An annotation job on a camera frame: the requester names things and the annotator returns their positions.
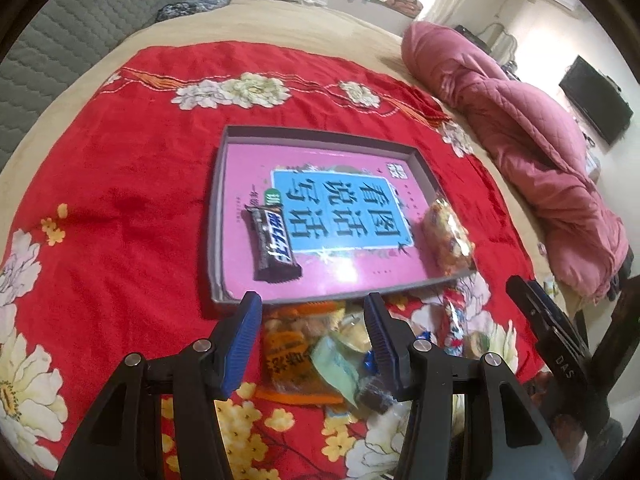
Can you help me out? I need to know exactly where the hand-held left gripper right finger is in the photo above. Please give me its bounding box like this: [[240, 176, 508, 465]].
[[363, 292, 576, 480]]

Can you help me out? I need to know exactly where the pink quilted duvet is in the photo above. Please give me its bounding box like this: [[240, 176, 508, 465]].
[[401, 21, 628, 303]]

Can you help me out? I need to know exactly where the red floral blanket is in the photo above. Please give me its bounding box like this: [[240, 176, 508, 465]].
[[0, 42, 551, 480]]

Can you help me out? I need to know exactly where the blue patterned cloth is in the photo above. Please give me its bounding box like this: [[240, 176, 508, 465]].
[[157, 0, 233, 22]]

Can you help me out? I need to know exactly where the black flat television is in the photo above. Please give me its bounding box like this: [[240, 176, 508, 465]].
[[558, 55, 635, 146]]

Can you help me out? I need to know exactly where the brown candy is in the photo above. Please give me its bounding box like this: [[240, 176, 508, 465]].
[[356, 375, 401, 413]]

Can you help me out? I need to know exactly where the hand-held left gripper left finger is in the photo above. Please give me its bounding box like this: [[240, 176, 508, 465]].
[[52, 291, 263, 480]]

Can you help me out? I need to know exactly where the red cartoon snack packet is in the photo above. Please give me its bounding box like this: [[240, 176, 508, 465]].
[[440, 287, 469, 356]]

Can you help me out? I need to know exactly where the green snack packet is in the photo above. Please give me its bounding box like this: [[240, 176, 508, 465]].
[[310, 335, 362, 408]]

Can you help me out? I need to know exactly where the grey cardboard box tray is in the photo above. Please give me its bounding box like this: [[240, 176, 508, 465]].
[[209, 125, 478, 307]]

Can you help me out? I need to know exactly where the pink printed book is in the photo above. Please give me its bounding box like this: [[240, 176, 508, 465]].
[[220, 142, 446, 298]]

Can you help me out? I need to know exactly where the beige bed sheet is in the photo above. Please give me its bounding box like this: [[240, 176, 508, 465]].
[[0, 0, 601, 311]]

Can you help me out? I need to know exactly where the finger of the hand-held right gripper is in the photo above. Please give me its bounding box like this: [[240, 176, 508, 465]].
[[506, 276, 556, 348], [529, 280, 571, 333]]

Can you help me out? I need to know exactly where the orange nut snack packet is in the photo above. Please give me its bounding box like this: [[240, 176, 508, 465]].
[[260, 302, 347, 406]]

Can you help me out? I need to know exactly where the grey padded headboard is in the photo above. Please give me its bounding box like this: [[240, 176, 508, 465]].
[[0, 0, 201, 171]]

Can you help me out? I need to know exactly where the clear puffed rice snack packet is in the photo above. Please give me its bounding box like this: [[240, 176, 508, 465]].
[[421, 192, 476, 278]]

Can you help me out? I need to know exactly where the dark brown chocolate bar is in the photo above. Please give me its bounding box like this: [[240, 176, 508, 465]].
[[245, 205, 303, 283]]

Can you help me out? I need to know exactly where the clear plastic snack packet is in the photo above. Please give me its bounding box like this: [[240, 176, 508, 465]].
[[327, 310, 373, 356]]

